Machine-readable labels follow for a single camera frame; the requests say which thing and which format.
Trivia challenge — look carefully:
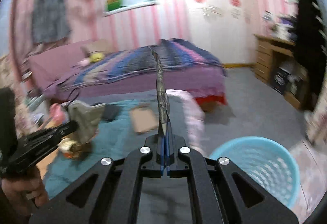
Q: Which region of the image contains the grey paper trash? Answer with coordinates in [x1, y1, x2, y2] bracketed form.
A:
[68, 100, 106, 144]

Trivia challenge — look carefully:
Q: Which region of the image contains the person's left hand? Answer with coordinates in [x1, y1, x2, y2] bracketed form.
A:
[1, 166, 49, 217]

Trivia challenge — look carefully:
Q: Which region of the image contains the pink piggy bank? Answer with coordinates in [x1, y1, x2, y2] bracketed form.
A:
[49, 103, 67, 125]

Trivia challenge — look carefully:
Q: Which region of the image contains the light blue plastic basket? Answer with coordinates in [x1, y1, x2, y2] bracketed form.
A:
[209, 136, 300, 209]

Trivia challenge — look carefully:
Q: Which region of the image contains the striped towel cloth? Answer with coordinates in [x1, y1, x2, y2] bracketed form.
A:
[43, 96, 205, 198]

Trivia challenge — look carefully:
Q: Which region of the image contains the black rectangular wallet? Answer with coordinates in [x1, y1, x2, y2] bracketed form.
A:
[101, 104, 121, 122]

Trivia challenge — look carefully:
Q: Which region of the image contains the pink plush toy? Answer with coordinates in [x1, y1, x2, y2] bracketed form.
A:
[78, 58, 90, 67]

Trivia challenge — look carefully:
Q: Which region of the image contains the purple bed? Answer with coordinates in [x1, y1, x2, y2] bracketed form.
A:
[27, 39, 227, 111]

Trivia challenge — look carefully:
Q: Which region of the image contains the yellow-green plush toy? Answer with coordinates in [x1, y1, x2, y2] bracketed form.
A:
[89, 52, 105, 63]

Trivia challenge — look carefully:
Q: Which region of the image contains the black computer case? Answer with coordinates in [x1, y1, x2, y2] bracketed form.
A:
[272, 67, 291, 94]

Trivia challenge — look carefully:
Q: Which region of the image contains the tan pillow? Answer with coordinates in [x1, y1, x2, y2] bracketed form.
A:
[82, 39, 116, 57]

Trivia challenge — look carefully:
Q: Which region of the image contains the grey hanging cloth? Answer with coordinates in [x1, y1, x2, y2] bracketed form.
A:
[32, 0, 70, 44]

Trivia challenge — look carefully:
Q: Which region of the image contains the wooden desk with drawers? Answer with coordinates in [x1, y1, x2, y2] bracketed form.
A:
[254, 35, 308, 110]

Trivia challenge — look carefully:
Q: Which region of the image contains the striped blue purple blanket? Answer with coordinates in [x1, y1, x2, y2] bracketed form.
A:
[57, 38, 227, 85]

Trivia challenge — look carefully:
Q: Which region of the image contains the white wardrobe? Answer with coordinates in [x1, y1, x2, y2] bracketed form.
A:
[184, 0, 260, 65]

